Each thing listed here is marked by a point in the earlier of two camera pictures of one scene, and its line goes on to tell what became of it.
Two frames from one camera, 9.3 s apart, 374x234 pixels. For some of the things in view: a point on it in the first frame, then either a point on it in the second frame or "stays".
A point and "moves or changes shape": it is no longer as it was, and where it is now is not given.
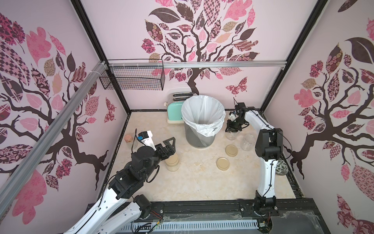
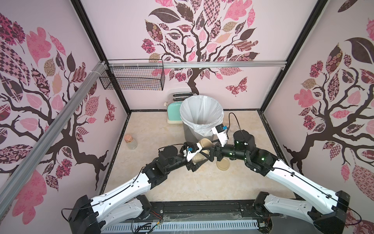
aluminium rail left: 7,195 stays
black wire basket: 134,78 stays
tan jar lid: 222,164 stays
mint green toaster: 174,103 stays
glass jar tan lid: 173,161 moves or changes shape
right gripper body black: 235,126 -> 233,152
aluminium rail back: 196,65 stays
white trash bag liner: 205,114 stays
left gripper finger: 171,147 -> 193,145
